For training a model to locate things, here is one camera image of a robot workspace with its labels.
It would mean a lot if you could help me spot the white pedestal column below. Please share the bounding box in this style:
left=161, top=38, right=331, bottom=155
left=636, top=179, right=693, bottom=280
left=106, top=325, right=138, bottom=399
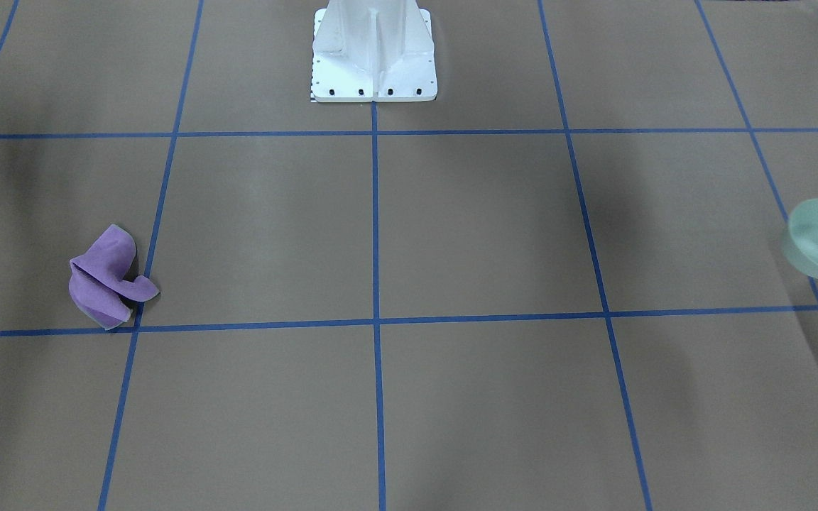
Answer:
left=310, top=1, right=438, bottom=103

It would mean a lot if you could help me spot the purple microfiber cloth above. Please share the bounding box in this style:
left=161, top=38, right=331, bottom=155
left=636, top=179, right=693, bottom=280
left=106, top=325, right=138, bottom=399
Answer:
left=68, top=224, right=160, bottom=331

